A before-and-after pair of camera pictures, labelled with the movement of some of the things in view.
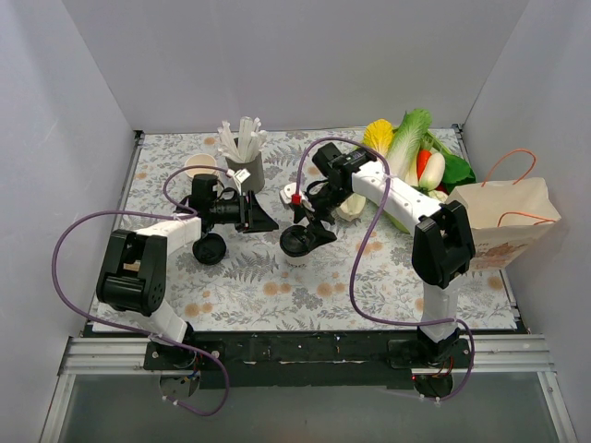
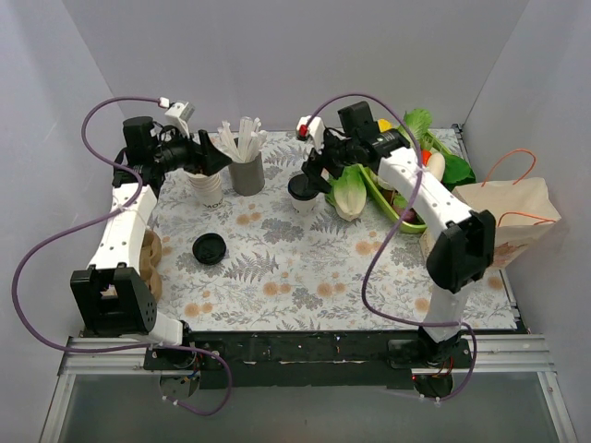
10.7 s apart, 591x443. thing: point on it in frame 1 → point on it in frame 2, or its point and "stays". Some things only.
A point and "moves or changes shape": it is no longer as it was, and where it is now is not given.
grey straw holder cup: [250, 174] stays
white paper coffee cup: [297, 261] moves or changes shape
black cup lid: [295, 241] moves or changes shape
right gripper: [312, 221] → [319, 157]
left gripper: [250, 212] → [201, 152]
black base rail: [319, 359] stays
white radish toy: [433, 173] stays
